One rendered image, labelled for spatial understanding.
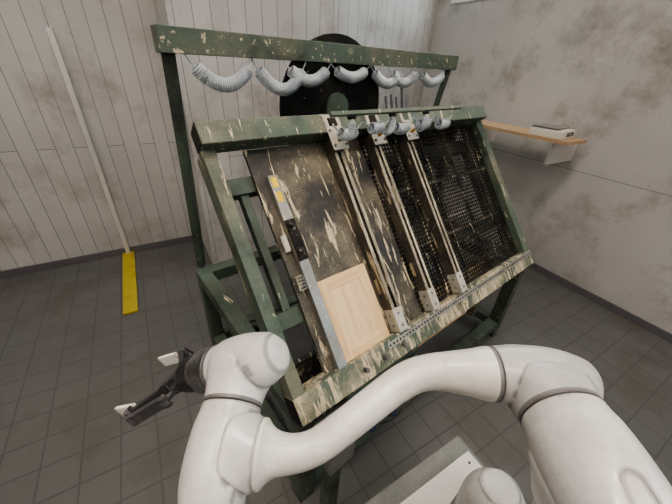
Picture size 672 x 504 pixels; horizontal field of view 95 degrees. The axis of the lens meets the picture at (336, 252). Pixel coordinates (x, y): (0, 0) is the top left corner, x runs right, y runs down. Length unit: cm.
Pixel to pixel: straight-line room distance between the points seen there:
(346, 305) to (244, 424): 106
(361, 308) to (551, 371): 108
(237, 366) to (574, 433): 52
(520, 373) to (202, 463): 53
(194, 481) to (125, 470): 197
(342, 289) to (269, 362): 101
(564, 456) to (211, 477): 49
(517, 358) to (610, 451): 17
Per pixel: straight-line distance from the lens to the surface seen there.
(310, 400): 145
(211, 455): 57
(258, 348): 58
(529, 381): 65
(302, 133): 160
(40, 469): 279
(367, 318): 162
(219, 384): 60
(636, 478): 59
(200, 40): 177
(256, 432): 57
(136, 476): 250
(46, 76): 402
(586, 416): 61
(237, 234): 135
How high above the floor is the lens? 210
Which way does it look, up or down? 32 degrees down
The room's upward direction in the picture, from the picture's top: 4 degrees clockwise
